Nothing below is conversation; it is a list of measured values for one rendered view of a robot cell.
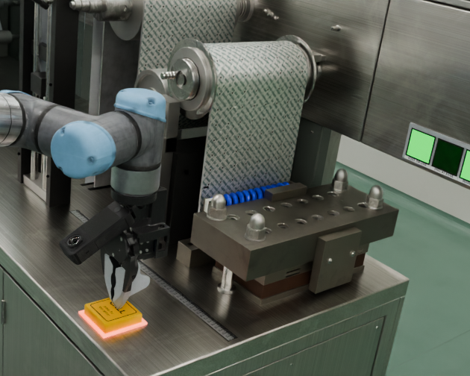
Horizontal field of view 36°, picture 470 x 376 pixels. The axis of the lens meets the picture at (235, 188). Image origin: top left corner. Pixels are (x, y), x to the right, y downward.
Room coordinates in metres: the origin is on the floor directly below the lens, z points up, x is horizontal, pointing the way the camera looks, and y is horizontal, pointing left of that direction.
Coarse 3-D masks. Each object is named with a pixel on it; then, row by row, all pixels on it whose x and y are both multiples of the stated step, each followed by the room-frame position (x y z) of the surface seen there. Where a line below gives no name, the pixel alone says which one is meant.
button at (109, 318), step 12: (108, 300) 1.04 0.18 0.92; (84, 312) 1.02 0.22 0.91; (96, 312) 1.00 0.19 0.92; (108, 312) 1.00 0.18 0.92; (120, 312) 1.01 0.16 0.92; (132, 312) 1.01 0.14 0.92; (96, 324) 0.99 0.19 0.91; (108, 324) 0.97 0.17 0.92; (120, 324) 0.99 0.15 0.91; (132, 324) 1.00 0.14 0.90
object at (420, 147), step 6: (414, 132) 1.30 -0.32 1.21; (420, 132) 1.29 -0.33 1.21; (414, 138) 1.30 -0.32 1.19; (420, 138) 1.29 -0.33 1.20; (426, 138) 1.28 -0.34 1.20; (432, 138) 1.27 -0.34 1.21; (414, 144) 1.30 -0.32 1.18; (420, 144) 1.29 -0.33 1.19; (426, 144) 1.28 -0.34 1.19; (432, 144) 1.27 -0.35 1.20; (408, 150) 1.31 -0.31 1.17; (414, 150) 1.30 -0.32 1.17; (420, 150) 1.29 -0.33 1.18; (426, 150) 1.28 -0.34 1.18; (414, 156) 1.29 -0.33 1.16; (420, 156) 1.29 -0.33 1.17; (426, 156) 1.28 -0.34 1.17; (426, 162) 1.27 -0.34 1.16
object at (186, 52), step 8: (184, 48) 1.30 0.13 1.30; (192, 48) 1.28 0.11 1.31; (176, 56) 1.31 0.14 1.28; (184, 56) 1.30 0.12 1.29; (192, 56) 1.28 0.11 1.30; (200, 56) 1.27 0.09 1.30; (304, 56) 1.43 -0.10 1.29; (200, 64) 1.26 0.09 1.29; (200, 72) 1.26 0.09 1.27; (208, 72) 1.25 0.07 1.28; (200, 80) 1.26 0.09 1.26; (208, 80) 1.25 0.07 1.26; (200, 88) 1.26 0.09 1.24; (208, 88) 1.25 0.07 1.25; (200, 96) 1.25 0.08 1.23; (184, 104) 1.29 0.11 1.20; (192, 104) 1.27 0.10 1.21; (200, 104) 1.25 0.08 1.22
